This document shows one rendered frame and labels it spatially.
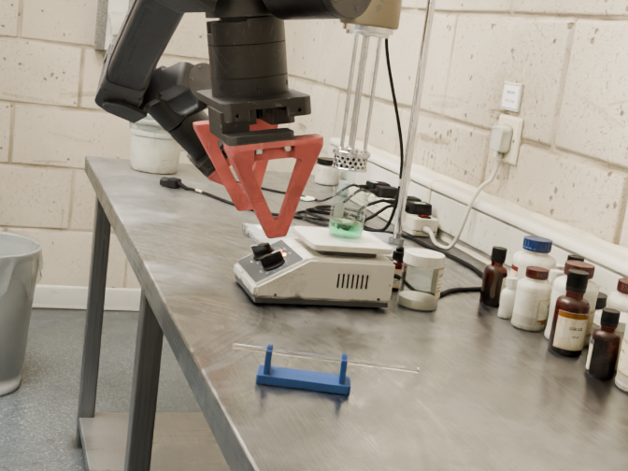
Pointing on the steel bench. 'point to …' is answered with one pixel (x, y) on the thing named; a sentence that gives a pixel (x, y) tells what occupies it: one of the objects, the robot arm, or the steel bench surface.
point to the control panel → (270, 270)
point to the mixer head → (376, 20)
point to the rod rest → (319, 381)
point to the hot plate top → (317, 238)
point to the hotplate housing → (324, 279)
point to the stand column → (413, 124)
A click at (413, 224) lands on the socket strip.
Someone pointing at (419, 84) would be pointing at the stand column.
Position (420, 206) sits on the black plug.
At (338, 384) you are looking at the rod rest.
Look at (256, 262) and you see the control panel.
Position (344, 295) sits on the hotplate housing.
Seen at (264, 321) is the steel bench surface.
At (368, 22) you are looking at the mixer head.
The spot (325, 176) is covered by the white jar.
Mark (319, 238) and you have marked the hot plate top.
